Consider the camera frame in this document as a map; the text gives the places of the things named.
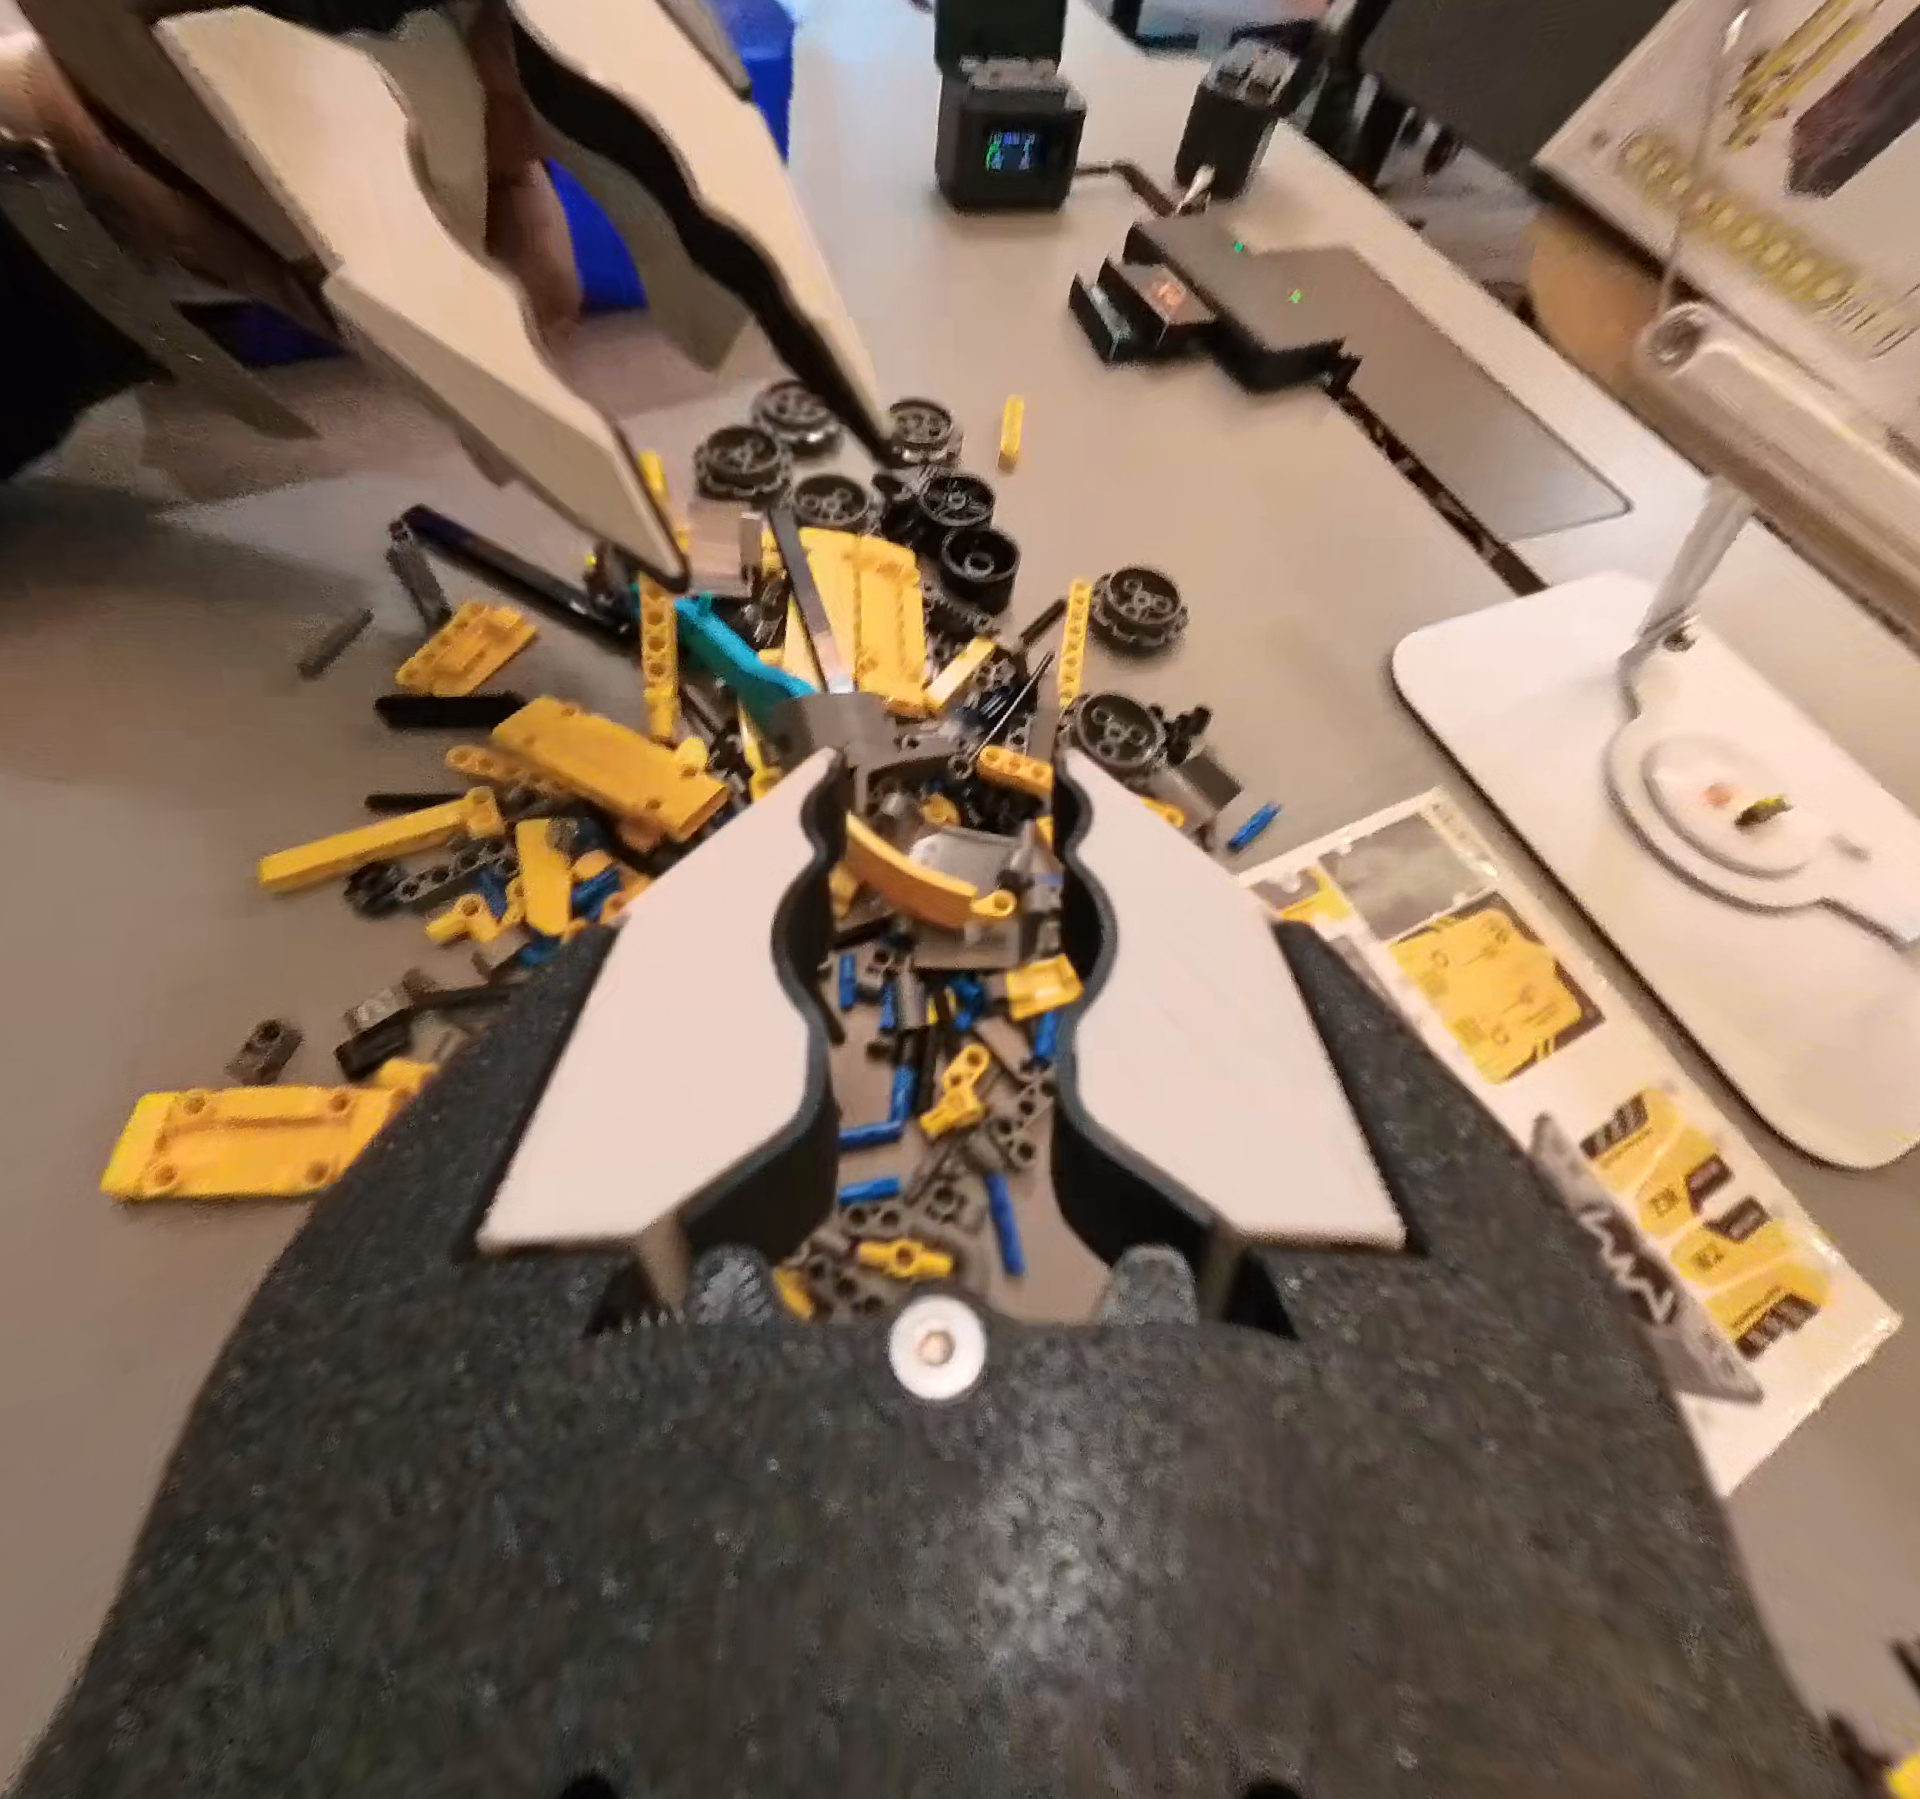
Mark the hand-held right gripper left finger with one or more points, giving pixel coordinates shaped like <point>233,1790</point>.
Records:
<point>659,1078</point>

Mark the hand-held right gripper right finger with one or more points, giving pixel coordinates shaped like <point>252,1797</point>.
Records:
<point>1215,1078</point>

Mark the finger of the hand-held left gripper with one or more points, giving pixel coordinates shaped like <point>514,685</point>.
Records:
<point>735,164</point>
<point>390,269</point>

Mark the pile of toy building parts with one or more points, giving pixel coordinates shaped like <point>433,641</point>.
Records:
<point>601,765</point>

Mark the person's left forearm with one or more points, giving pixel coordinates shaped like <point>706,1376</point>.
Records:
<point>61,374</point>

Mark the person's left hand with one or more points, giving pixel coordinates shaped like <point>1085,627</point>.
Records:
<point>164,179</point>

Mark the black charger case with screen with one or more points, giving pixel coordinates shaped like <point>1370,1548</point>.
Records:
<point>1004,89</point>

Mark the yellow grey sticker sheet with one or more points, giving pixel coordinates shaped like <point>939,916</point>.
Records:
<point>1500,989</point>

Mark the black toy wheels group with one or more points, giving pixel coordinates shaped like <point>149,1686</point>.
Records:
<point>960,494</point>

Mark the yellow flat panel piece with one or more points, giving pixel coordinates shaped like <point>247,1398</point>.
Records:
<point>240,1139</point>

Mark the teal brick separator tool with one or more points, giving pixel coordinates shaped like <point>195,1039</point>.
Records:
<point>719,653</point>

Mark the white book stand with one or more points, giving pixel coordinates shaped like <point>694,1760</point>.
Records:
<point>1514,733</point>

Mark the black charging device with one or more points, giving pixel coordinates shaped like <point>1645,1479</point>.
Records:
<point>1231,105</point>

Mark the black dock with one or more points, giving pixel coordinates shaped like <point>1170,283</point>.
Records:
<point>1260,315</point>

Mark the dark table hatch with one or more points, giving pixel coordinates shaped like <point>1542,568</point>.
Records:
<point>1469,403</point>

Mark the black monitor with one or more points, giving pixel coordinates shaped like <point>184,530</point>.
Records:
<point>1529,14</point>

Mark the instruction booklet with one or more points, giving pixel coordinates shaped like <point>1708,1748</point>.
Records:
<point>1695,105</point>

